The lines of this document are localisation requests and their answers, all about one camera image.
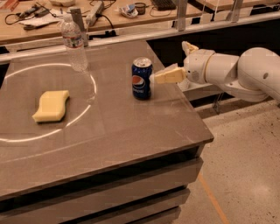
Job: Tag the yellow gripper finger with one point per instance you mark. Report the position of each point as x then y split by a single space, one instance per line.
174 75
188 48

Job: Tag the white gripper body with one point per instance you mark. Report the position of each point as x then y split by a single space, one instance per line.
196 66

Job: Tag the blue pepsi can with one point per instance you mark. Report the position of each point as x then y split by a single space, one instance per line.
141 71

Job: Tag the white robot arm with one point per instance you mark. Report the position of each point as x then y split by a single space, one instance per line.
252 76

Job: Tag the black keyboard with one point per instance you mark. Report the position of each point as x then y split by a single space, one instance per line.
164 5

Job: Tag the crumpled white blue wrapper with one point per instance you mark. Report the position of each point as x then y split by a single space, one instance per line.
129 11

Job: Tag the white power strip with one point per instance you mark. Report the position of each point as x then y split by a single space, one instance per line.
96 10

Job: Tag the clear plastic water bottle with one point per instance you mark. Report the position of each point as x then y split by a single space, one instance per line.
73 41

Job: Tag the grey drawer cabinet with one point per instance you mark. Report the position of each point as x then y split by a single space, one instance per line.
149 192

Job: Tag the yellow sponge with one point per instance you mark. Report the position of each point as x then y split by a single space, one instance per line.
51 107

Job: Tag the white papers on bench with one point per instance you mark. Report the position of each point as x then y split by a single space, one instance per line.
40 20

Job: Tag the grey metal post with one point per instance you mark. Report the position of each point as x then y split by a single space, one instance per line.
77 18

